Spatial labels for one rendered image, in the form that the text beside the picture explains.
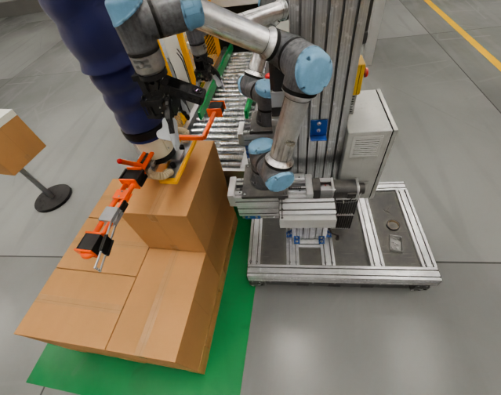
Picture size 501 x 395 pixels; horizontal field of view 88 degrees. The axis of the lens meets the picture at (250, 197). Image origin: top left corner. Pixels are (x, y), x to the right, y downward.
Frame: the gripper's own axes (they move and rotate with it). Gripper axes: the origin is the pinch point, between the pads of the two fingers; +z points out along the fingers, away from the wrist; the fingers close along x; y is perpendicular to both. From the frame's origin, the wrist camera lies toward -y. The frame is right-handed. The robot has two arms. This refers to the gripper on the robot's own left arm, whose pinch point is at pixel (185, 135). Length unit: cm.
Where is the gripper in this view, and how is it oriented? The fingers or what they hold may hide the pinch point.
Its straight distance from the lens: 84.0
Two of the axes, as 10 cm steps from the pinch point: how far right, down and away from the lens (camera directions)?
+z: 1.3, 6.2, 7.7
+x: -0.8, 7.8, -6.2
